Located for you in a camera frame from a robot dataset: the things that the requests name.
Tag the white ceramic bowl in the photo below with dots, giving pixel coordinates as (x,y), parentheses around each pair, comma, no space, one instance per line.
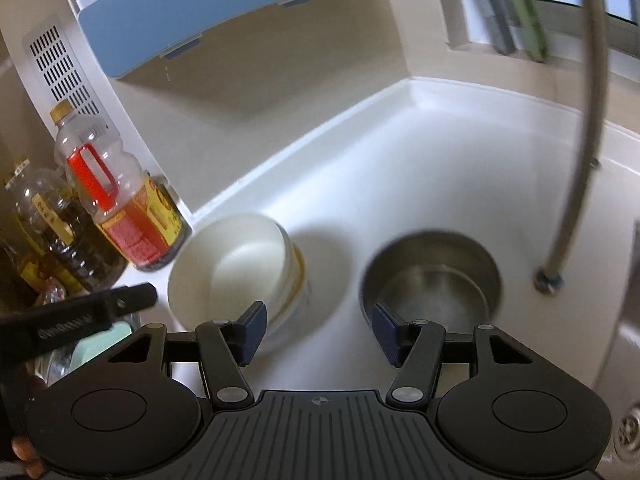
(232,263)

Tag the plastic-wrapped green bowl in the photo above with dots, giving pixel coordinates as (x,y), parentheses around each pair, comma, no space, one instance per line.
(52,291)

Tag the soy sauce bottle red handle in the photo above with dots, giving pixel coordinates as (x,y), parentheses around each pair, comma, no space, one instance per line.
(136,215)

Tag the green square plate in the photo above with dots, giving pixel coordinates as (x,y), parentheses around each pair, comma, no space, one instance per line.
(90,347)

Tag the window frame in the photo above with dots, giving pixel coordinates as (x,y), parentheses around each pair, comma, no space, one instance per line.
(540,29)

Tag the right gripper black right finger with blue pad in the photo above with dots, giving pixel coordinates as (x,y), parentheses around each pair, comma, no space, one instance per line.
(414,349)

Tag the stainless steel pot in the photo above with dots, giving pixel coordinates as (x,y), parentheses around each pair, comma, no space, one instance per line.
(434,275)

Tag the person's hand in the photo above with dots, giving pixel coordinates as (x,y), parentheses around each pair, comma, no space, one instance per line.
(27,457)

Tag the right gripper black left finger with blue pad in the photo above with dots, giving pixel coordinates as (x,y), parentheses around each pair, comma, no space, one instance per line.
(227,347)

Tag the dark oil bottle yellow label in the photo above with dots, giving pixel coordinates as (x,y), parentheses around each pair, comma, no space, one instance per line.
(50,213)

